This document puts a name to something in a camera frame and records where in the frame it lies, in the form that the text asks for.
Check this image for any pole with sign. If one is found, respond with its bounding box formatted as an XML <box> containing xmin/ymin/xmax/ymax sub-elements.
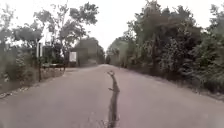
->
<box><xmin>35</xmin><ymin>41</ymin><xmax>44</xmax><ymax>83</ymax></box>

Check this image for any grey asphalt road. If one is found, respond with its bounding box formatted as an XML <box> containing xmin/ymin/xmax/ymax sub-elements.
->
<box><xmin>0</xmin><ymin>63</ymin><xmax>224</xmax><ymax>128</ymax></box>

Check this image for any white sign board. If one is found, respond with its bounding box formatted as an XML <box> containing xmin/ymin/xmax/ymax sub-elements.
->
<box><xmin>68</xmin><ymin>51</ymin><xmax>78</xmax><ymax>64</ymax></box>

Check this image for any dirt verge strip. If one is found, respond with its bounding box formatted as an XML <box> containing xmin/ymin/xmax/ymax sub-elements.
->
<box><xmin>0</xmin><ymin>67</ymin><xmax>78</xmax><ymax>100</ymax></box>

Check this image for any row of trees and bushes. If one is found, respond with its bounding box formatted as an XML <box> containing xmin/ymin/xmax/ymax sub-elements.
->
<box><xmin>0</xmin><ymin>1</ymin><xmax>106</xmax><ymax>84</ymax></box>
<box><xmin>105</xmin><ymin>0</ymin><xmax>224</xmax><ymax>94</ymax></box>

